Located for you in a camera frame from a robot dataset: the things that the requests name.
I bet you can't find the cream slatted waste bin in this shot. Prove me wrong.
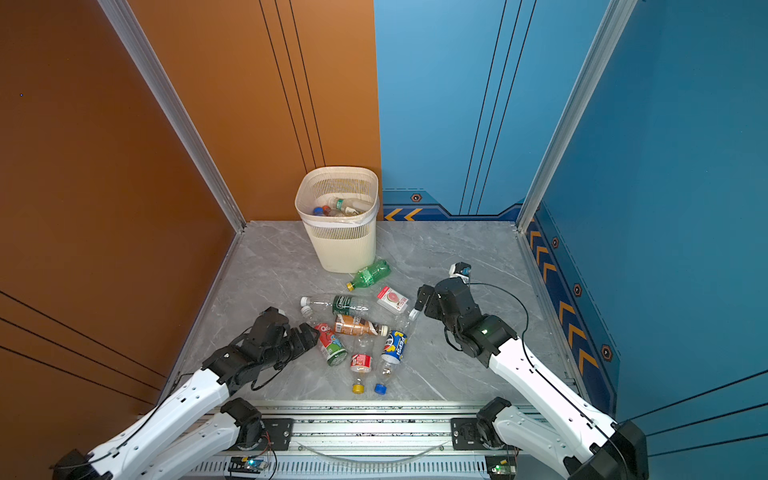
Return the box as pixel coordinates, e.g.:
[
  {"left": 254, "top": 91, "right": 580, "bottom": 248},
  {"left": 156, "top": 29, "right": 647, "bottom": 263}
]
[{"left": 295, "top": 166, "right": 380, "bottom": 273}]

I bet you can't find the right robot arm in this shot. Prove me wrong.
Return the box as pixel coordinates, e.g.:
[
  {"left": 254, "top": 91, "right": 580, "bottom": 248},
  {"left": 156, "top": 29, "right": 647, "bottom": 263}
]
[{"left": 415, "top": 277, "right": 650, "bottom": 479}]

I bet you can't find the white red juice carton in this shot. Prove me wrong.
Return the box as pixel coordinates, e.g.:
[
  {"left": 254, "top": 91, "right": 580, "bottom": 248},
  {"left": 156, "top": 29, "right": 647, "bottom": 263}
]
[{"left": 377, "top": 286, "right": 409, "bottom": 316}]

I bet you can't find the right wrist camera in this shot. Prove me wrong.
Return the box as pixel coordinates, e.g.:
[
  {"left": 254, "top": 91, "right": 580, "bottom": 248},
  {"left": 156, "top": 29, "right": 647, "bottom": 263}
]
[{"left": 449, "top": 262, "right": 471, "bottom": 284}]

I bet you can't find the clear bottle dark green label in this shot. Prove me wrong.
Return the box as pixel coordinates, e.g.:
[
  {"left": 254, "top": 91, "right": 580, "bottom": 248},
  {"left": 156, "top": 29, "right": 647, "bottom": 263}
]
[{"left": 300, "top": 293, "right": 375, "bottom": 316}]

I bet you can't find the clear crushed bottle white cap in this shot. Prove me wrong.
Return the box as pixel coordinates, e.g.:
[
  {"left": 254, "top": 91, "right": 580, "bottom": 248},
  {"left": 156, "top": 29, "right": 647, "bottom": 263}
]
[{"left": 301, "top": 306, "right": 319, "bottom": 326}]

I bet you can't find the clear bottle white cap centre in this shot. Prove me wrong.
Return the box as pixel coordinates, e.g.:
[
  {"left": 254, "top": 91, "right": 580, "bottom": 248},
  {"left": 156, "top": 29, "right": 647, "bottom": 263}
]
[{"left": 395, "top": 309, "right": 421, "bottom": 335}]

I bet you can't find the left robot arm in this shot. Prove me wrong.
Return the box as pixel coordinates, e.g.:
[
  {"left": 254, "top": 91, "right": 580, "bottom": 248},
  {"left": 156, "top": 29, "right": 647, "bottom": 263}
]
[{"left": 51, "top": 307, "right": 320, "bottom": 479}]

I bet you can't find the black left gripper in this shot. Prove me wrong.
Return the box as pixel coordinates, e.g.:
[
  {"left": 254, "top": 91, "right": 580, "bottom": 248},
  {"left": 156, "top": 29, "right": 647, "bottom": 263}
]
[{"left": 263, "top": 321, "right": 323, "bottom": 373}]

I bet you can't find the red label bottle yellow cap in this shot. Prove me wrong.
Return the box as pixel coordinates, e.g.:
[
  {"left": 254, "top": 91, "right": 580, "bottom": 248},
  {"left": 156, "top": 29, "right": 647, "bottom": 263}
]
[{"left": 350, "top": 337, "right": 374, "bottom": 395}]

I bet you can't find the clear bottle green white label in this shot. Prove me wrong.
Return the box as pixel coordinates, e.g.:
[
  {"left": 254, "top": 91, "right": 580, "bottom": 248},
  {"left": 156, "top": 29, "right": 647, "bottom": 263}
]
[{"left": 329, "top": 198, "right": 367, "bottom": 216}]

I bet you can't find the brown label bottle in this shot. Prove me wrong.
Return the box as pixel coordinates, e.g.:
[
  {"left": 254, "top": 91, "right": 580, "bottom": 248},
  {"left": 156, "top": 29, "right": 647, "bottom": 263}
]
[{"left": 333, "top": 314, "right": 390, "bottom": 337}]

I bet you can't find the red green label bottle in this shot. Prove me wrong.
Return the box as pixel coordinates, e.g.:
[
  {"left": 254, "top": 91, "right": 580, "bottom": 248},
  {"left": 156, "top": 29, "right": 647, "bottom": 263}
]
[{"left": 314, "top": 323, "right": 348, "bottom": 367}]

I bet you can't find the small green bottle yellow cap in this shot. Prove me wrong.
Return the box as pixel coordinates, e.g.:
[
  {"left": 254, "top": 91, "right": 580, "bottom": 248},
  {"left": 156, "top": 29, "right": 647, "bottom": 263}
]
[{"left": 347, "top": 259, "right": 391, "bottom": 291}]

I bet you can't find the left aluminium frame post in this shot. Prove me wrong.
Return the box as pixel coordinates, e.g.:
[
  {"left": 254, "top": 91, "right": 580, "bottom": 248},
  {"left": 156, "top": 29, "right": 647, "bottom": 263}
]
[{"left": 98, "top": 0, "right": 246, "bottom": 234}]

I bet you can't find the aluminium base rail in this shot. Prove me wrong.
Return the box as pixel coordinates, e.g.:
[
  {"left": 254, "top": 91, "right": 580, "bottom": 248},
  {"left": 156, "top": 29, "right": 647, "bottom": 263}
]
[{"left": 107, "top": 400, "right": 637, "bottom": 480}]

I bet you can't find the right aluminium frame post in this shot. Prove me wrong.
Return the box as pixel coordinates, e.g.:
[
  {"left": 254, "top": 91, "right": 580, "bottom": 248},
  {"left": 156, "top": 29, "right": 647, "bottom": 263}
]
[{"left": 515, "top": 0, "right": 638, "bottom": 233}]

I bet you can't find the aluminium frame post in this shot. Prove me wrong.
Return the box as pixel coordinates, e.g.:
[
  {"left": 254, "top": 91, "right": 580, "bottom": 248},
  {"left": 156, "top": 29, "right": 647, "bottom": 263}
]
[
  {"left": 515, "top": 0, "right": 638, "bottom": 233},
  {"left": 98, "top": 0, "right": 246, "bottom": 234}
]

